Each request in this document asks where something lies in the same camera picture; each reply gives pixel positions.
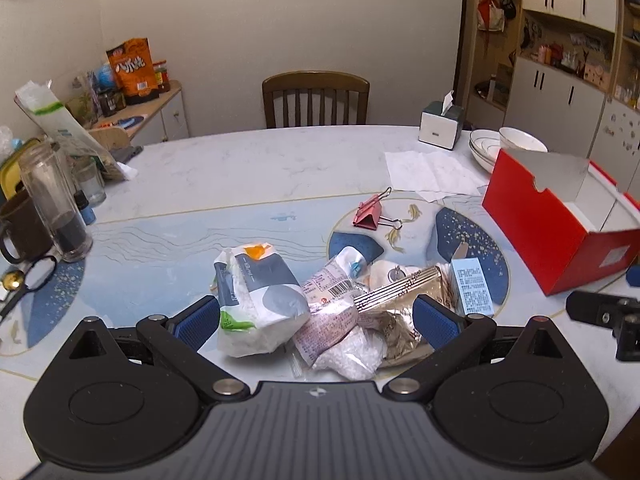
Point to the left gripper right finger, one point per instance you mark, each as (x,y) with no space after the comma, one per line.
(458,343)

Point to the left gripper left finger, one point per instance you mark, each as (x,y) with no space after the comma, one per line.
(174,343)

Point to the light blue small box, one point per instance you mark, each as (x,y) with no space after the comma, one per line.
(470,289)

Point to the silver foil snack packet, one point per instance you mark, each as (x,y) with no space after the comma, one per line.
(388,310)

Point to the clear barcode plastic bag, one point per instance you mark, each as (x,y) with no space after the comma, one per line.
(330,294)

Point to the pink binder clip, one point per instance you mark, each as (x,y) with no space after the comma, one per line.
(369,214)

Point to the white round pouch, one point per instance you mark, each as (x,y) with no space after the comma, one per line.
(383,272)

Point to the red cardboard box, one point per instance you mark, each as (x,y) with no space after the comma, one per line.
(564,216)

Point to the small blue dropper bottle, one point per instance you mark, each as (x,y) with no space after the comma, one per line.
(84,207)

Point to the white paper napkin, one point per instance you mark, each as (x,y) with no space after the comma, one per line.
(431,175)

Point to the black scissors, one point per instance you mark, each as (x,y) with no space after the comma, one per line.
(18,283)

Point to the dark brown mug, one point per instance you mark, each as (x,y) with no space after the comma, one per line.
(23,235)

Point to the small drinking glass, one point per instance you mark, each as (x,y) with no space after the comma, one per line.
(89,179)

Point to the glass jar with dark contents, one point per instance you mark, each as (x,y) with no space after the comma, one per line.
(46,184)

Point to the white green tissue box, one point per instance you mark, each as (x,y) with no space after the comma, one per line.
(441,123)

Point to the white wooden sideboard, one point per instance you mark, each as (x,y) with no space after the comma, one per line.
(153,122)

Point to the red lid jar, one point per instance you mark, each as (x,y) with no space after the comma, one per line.
(161,76)

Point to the white green tall package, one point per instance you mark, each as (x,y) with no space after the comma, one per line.
(39,102)

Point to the orange snack bag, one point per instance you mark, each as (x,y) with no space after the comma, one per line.
(132,67)

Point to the brown wooden chair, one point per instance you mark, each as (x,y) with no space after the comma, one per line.
(315,98)

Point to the white wall cabinet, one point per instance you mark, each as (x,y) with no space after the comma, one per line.
(565,71)

